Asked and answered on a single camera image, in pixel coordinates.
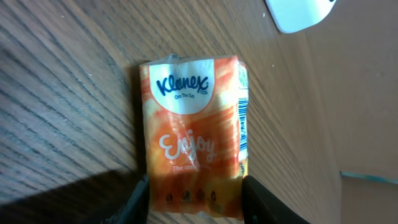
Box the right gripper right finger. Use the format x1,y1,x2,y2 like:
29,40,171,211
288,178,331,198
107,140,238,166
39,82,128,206
242,175,309,224

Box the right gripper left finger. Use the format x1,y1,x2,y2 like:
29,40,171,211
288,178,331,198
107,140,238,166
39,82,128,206
102,174,149,224

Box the orange small box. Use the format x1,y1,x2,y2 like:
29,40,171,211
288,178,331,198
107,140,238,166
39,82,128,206
139,55,248,220

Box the white barcode scanner stand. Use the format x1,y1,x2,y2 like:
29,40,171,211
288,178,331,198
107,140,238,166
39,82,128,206
265,0,336,34

